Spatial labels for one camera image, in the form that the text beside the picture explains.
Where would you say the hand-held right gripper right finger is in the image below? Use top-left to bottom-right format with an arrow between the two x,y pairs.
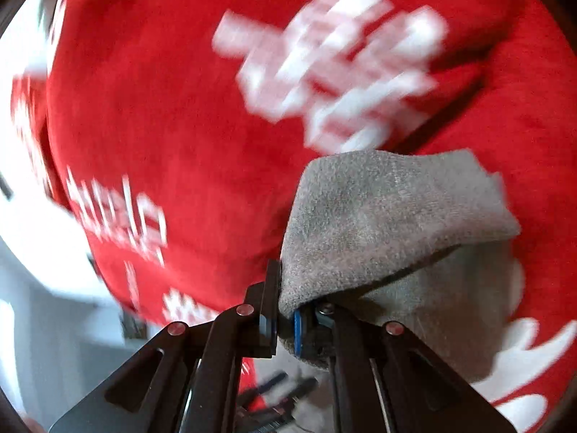
293,302 -> 517,433

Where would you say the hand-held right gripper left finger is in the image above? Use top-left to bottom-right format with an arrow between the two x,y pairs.
49,259 -> 282,433

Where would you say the grey small garment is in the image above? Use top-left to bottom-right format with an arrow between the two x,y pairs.
278,149 -> 526,383

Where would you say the dark blurred object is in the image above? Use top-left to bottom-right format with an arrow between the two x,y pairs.
236,372 -> 319,433

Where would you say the red printed blanket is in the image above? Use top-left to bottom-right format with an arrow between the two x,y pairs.
10,0 -> 577,433

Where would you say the white bed base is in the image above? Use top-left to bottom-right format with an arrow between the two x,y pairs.
0,0 -> 119,307

